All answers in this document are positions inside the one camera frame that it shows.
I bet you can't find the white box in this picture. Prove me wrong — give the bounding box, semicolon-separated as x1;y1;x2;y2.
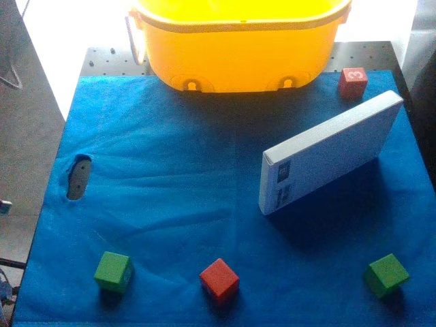
258;90;405;216

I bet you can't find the yellow plastic basket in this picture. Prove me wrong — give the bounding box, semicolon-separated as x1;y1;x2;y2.
124;0;352;94

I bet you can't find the blue cloth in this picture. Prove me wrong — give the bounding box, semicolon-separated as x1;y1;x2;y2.
12;69;436;327

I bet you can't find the red wooden block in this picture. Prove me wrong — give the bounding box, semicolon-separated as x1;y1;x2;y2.
199;258;240;307

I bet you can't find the green wooden block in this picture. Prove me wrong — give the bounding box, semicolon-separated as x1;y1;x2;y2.
362;253;411;299
93;251;134;296

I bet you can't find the red block with white three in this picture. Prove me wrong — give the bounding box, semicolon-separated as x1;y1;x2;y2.
338;67;369;100

